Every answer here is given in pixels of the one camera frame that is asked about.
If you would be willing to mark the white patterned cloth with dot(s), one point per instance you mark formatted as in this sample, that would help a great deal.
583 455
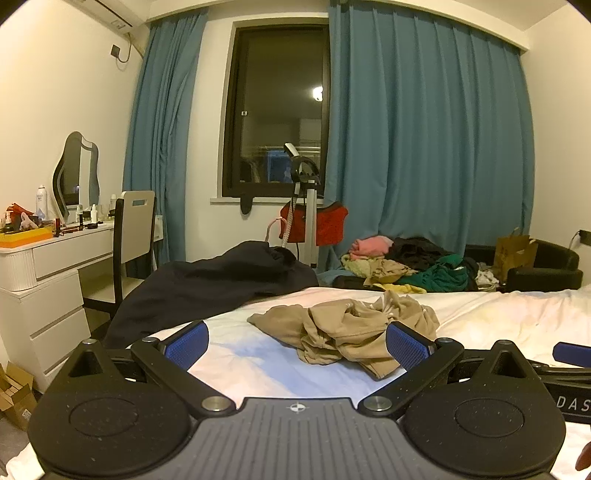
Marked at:
487 279

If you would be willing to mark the yellow cloth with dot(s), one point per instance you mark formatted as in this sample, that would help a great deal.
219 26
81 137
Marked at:
406 288

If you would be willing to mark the tan cloth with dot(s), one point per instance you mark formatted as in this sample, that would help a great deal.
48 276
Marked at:
388 270

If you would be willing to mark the wide blue curtain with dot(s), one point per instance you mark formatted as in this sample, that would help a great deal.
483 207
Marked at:
415 138

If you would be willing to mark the green cloth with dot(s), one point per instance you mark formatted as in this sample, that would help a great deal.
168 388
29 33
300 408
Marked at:
438 277

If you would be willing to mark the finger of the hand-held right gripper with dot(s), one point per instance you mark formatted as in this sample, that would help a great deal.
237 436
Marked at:
572 354

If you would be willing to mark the cardboard boxes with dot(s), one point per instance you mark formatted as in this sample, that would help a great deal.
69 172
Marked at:
16 397

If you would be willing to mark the beige pants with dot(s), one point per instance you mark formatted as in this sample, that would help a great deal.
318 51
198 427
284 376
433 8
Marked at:
341 332

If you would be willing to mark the brown paper bag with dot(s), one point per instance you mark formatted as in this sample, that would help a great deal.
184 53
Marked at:
512 251

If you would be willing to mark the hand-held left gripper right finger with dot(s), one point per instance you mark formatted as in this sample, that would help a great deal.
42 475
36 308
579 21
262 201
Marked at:
408 347

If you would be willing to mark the dark-framed window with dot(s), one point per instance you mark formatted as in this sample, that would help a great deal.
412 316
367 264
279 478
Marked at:
268 92

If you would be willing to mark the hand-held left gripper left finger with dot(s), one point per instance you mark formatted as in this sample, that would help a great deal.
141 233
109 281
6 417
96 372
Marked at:
187 345

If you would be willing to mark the black jacket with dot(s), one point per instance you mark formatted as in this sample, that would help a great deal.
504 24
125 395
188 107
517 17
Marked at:
207 286

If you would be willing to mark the bed with white sheet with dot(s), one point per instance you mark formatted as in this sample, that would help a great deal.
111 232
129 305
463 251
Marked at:
258 364

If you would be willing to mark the white vanity desk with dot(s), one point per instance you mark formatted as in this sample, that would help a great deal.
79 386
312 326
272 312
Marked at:
55 295

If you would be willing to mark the wall socket with charger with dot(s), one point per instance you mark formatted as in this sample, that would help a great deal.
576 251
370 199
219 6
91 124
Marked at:
582 237

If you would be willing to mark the red garment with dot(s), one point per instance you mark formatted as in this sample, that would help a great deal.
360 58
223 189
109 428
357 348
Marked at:
330 224

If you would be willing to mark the cream and black chair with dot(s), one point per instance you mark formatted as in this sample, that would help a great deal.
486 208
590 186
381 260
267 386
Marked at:
136 221

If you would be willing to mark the orange tray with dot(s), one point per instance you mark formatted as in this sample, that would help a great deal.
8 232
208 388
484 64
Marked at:
25 237

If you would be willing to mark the pink cloth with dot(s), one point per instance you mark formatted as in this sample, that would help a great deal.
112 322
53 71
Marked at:
369 247

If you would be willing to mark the narrow blue curtain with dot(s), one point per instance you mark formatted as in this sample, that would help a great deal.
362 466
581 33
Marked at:
161 138

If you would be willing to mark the white spray bottle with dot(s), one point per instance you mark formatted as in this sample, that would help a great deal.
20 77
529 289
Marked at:
41 203

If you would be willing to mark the black hanging mitt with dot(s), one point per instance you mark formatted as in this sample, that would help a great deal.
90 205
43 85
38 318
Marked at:
247 205

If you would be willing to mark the black sofa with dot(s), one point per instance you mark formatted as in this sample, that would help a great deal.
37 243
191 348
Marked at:
549 272

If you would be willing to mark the white air conditioner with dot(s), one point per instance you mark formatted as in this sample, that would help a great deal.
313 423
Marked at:
120 11

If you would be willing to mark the black cloth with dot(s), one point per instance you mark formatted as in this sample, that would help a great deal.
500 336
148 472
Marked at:
415 251

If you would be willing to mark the wavy-framed mirror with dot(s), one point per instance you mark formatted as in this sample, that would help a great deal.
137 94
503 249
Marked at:
85 170

